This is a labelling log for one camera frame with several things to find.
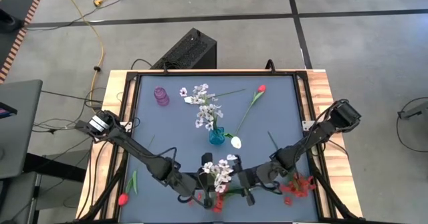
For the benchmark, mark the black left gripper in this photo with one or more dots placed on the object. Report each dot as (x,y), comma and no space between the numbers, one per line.
(192,184)

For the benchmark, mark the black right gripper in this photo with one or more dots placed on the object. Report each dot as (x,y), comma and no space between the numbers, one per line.
(255,180)

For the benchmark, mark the white blossom bunch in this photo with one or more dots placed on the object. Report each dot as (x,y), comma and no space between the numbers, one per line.
(219,175)
(208,112)

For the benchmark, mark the red poppy bunch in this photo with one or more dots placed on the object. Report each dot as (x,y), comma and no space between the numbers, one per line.
(219,205)
(301,187)

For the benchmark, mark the red flower head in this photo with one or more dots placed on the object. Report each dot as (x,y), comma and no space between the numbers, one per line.
(288,201)

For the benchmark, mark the red artificial tulip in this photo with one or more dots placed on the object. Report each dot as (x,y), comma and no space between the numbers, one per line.
(123,200)
(262,88)

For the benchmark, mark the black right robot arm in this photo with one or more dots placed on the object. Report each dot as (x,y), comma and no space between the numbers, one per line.
(314,137)

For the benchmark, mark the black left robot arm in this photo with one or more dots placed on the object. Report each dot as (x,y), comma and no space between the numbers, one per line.
(133,147)

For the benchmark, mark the blue glass vase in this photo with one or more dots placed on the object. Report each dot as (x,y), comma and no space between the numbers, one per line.
(216,138)

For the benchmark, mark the purple ribbed glass vase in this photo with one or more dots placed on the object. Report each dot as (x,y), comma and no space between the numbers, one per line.
(161,97)

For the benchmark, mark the grey-blue table mat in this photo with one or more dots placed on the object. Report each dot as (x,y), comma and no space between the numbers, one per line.
(187,123)

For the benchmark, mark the loose white purple-centred blossom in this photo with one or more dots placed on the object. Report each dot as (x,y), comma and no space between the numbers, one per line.
(183,91)

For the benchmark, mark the black computer tower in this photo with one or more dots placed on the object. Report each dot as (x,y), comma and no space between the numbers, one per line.
(190,50)

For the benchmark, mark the black desk base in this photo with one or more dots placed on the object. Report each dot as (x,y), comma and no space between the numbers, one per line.
(53,168)

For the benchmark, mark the grey stand base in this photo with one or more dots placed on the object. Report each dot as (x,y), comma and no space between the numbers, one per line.
(416,112)

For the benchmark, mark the grey office furniture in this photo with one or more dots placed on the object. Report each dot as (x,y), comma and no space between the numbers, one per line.
(16,197)

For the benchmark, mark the small dark screen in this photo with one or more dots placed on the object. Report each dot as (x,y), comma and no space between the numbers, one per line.
(6,109)

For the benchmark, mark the black round floor object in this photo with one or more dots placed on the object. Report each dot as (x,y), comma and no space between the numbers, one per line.
(8,21)

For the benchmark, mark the silver mounting bracket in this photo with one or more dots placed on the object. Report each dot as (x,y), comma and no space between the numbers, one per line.
(307,125)
(128,126)

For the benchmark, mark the black metal table frame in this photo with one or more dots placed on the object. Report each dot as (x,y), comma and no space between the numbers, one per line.
(217,73)

